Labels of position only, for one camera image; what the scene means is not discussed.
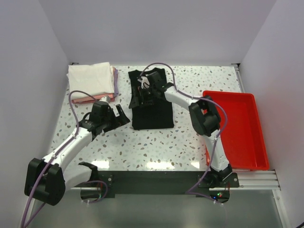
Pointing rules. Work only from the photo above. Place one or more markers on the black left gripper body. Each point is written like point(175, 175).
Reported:
point(108, 120)

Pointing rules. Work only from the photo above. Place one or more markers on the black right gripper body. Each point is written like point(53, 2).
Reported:
point(148, 95)

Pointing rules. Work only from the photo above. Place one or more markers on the black t shirt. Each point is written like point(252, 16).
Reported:
point(151, 117)

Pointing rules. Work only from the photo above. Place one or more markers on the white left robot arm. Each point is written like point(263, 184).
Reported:
point(47, 179)

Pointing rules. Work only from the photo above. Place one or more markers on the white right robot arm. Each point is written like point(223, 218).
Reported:
point(205, 120)

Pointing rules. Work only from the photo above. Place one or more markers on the folded pink t shirt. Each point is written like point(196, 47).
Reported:
point(111, 96)

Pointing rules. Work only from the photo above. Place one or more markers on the folded purple t shirt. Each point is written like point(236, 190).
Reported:
point(116, 92)

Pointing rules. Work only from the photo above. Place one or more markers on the folded white t shirt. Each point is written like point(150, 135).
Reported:
point(96, 79)

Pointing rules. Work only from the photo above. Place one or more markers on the red plastic tray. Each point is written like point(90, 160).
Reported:
point(242, 138)

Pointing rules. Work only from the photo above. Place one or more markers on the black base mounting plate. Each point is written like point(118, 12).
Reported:
point(160, 183)

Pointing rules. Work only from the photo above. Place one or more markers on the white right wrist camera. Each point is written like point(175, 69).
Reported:
point(145, 84)

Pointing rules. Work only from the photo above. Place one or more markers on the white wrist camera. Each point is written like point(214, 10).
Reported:
point(145, 84)
point(106, 99)

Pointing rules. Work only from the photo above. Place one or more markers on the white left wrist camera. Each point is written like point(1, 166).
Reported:
point(106, 99)

